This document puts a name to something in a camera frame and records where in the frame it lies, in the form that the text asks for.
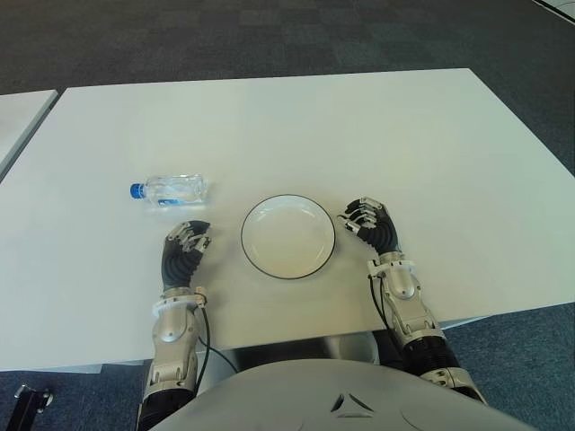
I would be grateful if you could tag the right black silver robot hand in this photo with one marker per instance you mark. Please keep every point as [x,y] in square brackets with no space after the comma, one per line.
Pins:
[382,231]

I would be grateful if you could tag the clear water bottle blue cap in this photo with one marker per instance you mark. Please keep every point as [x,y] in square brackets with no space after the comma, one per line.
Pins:
[179,190]

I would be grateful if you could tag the black metal stand foot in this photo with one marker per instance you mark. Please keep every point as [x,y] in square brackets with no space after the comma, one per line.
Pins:
[29,406]

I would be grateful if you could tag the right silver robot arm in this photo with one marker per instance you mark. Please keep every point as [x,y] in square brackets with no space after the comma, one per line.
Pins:
[415,323]

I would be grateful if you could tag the white plate black rim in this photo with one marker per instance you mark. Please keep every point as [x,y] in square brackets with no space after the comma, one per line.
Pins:
[287,242]

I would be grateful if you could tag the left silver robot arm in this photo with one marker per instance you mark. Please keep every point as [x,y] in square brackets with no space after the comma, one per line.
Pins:
[173,332]

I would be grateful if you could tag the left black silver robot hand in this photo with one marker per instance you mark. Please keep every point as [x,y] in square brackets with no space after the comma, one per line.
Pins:
[179,260]

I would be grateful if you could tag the grey robot torso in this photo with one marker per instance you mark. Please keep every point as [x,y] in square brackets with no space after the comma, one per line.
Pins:
[292,395]

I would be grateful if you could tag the neighbouring white table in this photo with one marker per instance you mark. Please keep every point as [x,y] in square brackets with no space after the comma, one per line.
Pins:
[20,121]

